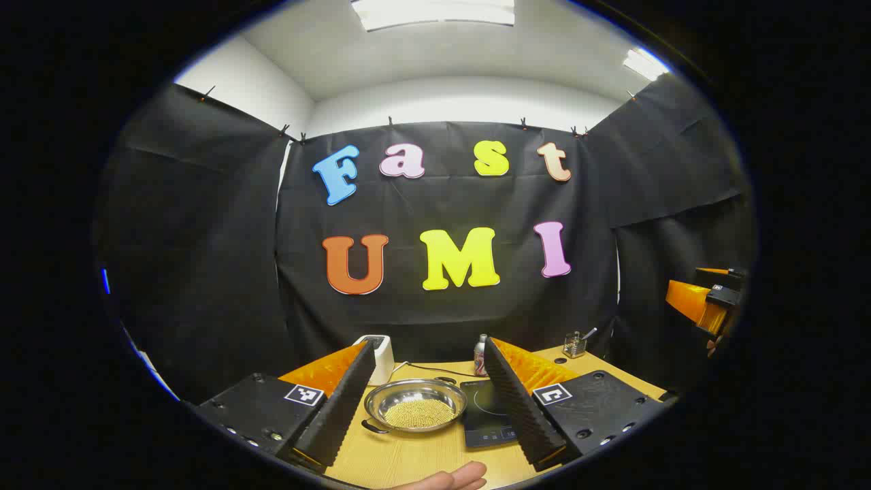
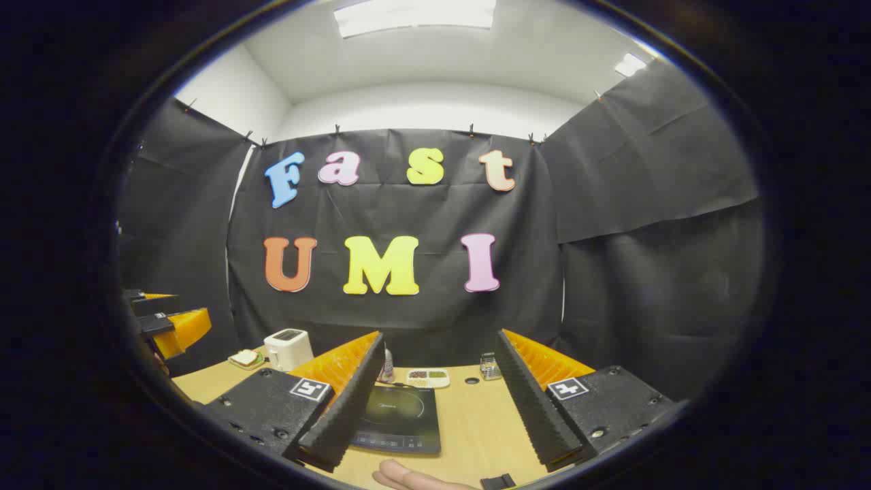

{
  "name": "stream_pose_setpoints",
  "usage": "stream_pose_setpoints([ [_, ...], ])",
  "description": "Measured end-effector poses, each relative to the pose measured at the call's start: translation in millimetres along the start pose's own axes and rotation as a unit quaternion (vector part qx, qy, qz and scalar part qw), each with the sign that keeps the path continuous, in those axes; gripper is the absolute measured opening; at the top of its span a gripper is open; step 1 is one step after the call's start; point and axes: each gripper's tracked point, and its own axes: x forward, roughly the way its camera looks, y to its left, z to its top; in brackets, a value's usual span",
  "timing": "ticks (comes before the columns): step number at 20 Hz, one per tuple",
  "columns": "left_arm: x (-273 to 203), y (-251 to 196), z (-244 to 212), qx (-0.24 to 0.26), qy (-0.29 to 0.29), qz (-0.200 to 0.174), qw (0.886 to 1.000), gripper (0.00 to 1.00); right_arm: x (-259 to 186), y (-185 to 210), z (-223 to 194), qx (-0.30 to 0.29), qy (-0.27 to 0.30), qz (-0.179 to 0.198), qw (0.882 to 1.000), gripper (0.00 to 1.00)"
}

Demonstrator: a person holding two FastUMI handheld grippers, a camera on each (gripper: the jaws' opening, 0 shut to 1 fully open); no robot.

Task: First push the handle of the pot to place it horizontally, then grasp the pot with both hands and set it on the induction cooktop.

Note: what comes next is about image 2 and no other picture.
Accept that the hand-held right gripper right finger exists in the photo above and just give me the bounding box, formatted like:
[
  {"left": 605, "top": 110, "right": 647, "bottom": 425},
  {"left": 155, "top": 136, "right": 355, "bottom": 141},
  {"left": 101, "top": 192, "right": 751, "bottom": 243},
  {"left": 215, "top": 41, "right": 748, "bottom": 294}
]
[{"left": 495, "top": 329, "right": 676, "bottom": 472}]

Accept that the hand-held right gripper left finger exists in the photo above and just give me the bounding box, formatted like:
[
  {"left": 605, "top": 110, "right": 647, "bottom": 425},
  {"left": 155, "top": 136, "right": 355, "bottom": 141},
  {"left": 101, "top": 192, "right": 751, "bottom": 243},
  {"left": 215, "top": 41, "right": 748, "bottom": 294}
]
[{"left": 203, "top": 331, "right": 386, "bottom": 473}]

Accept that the black induction cooktop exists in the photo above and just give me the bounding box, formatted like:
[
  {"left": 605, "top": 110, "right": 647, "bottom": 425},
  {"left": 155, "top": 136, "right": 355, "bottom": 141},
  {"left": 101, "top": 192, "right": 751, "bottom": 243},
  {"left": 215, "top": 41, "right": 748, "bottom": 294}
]
[{"left": 350, "top": 385, "right": 442, "bottom": 455}]

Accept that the white toaster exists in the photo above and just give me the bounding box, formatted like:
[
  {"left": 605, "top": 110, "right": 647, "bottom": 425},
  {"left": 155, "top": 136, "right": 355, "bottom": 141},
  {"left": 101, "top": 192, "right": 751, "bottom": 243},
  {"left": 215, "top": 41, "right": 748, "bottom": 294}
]
[{"left": 263, "top": 329, "right": 315, "bottom": 372}]

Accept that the white tray of beans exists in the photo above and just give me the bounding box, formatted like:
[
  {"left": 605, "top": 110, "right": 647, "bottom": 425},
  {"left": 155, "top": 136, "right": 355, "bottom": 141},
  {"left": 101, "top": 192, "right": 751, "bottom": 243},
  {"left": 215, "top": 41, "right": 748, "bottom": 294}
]
[{"left": 406, "top": 368, "right": 451, "bottom": 389}]

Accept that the black backdrop cloth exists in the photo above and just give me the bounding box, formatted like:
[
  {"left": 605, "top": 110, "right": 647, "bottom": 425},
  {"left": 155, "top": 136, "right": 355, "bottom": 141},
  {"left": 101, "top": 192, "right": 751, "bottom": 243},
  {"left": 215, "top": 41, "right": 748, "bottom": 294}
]
[{"left": 116, "top": 58, "right": 766, "bottom": 402}]

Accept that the large ceiling light panel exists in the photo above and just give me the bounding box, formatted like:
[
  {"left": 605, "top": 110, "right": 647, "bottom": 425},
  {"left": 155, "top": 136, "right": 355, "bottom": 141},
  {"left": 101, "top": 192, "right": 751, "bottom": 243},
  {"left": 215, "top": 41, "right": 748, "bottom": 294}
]
[{"left": 333, "top": 0, "right": 497, "bottom": 39}]

